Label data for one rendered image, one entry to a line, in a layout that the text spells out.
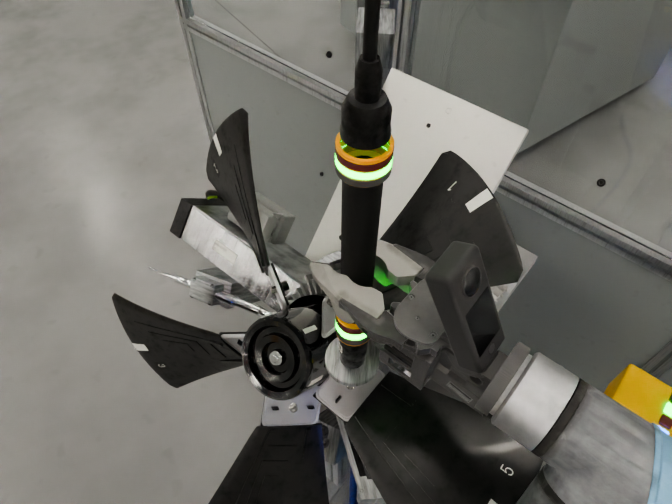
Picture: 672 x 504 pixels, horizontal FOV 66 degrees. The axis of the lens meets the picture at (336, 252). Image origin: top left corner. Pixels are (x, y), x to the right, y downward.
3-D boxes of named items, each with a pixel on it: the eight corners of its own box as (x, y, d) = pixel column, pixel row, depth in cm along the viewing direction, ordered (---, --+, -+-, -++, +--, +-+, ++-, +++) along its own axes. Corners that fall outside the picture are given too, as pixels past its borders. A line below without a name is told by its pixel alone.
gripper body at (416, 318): (371, 357, 52) (474, 434, 48) (377, 314, 45) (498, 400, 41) (413, 307, 56) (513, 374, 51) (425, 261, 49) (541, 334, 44)
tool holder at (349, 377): (328, 322, 70) (328, 282, 62) (380, 326, 70) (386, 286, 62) (322, 384, 65) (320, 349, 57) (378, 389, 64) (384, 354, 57)
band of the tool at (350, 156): (337, 150, 41) (337, 121, 39) (391, 153, 41) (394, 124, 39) (333, 189, 39) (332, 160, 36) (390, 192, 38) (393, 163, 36)
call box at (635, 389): (605, 386, 95) (631, 361, 87) (660, 420, 91) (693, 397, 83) (568, 454, 88) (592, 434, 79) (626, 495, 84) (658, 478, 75)
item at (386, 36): (357, 41, 104) (359, -1, 97) (392, 43, 104) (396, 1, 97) (354, 70, 98) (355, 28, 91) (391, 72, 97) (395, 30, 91)
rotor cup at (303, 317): (270, 349, 87) (217, 370, 75) (304, 276, 82) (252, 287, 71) (336, 402, 81) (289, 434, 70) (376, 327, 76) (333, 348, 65)
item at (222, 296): (295, 328, 87) (152, 272, 103) (297, 316, 87) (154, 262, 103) (287, 331, 85) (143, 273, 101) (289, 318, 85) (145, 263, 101)
